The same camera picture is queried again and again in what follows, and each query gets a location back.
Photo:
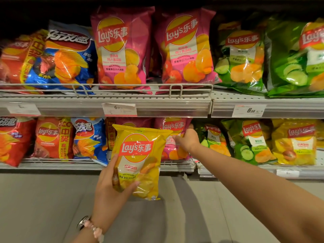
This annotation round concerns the person's right hand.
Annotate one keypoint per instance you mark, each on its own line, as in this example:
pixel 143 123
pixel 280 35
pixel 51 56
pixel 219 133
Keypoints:
pixel 189 141

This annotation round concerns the person's left hand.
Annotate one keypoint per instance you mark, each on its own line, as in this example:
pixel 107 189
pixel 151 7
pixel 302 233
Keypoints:
pixel 107 197

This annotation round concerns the person's right thumb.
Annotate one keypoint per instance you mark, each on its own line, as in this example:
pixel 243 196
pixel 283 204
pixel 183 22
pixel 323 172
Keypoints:
pixel 178 139

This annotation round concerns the person's left thumb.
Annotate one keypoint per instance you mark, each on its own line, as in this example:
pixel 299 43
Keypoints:
pixel 129 187

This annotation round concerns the yellow chip bag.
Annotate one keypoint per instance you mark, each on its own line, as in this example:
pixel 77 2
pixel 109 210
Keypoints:
pixel 139 159

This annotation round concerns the person's right forearm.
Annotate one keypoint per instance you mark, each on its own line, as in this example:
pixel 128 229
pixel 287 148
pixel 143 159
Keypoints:
pixel 258 197

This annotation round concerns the person's left forearm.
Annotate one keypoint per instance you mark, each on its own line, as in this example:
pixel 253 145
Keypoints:
pixel 86 236

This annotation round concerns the pink chip bag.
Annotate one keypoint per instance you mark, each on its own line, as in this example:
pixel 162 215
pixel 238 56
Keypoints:
pixel 174 151
pixel 121 48
pixel 138 121
pixel 187 50

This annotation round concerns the grey metal shelf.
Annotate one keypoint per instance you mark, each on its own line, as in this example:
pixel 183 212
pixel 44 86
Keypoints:
pixel 177 106
pixel 63 164

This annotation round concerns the green cucumber chip bag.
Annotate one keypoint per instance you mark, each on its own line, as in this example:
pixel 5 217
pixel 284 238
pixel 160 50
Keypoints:
pixel 296 60
pixel 253 141
pixel 215 140
pixel 240 60

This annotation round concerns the silver wristwatch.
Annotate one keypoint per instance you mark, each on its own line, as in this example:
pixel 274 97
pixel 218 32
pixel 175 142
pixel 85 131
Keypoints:
pixel 82 222

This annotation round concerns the blue ridged chip bag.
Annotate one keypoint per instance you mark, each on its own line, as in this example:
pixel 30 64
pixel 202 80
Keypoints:
pixel 89 140
pixel 65 60

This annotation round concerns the white price label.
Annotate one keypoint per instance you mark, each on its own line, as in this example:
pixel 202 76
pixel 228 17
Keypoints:
pixel 248 111
pixel 119 110
pixel 23 109
pixel 287 173

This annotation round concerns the yellow-green chip bag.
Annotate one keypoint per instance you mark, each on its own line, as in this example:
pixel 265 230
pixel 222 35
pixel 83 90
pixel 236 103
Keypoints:
pixel 320 134
pixel 295 142

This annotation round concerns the red ridged chip bag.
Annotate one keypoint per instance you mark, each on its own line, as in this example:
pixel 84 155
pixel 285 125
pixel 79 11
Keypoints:
pixel 14 141

